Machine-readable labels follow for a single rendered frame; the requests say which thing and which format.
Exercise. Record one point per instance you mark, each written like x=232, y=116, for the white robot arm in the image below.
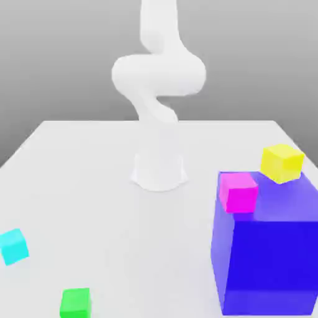
x=159, y=74

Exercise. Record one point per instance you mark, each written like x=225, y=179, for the small magenta cube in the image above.
x=239, y=196

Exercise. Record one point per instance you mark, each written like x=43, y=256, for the small yellow cube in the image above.
x=282, y=162

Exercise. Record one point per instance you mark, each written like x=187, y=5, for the small green cube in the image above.
x=75, y=303

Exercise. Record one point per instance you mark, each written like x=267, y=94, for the small cyan cube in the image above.
x=13, y=247

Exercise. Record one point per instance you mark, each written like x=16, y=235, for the large blue box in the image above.
x=270, y=260

